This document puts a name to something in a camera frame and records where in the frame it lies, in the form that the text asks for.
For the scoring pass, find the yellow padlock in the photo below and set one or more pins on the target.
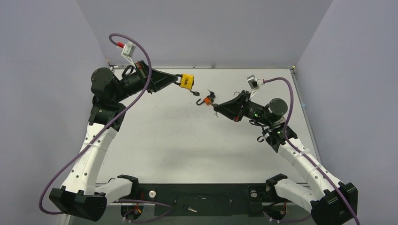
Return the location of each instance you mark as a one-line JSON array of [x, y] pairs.
[[186, 81]]

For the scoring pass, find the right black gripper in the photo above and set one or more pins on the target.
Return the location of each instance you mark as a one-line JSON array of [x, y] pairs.
[[241, 105]]

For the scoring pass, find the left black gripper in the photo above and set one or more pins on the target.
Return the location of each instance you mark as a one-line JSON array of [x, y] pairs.
[[160, 79]]

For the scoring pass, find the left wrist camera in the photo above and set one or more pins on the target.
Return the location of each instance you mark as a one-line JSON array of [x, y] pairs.
[[127, 51]]

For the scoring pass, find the orange padlock with key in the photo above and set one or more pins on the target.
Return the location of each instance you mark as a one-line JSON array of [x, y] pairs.
[[208, 100]]

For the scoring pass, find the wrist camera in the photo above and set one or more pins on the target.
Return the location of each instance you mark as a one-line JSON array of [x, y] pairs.
[[254, 84], [127, 51]]

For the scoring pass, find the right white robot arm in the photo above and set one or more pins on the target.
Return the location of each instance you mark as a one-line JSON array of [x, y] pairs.
[[328, 200]]

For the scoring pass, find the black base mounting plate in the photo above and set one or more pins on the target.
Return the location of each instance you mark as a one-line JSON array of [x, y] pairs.
[[252, 210]]

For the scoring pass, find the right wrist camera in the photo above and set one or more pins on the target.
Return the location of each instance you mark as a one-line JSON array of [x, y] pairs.
[[254, 84]]

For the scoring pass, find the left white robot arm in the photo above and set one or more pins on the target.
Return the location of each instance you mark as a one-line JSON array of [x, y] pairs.
[[79, 195]]

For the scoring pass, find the aluminium frame rail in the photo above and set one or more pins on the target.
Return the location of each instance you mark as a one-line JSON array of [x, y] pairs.
[[202, 194]]

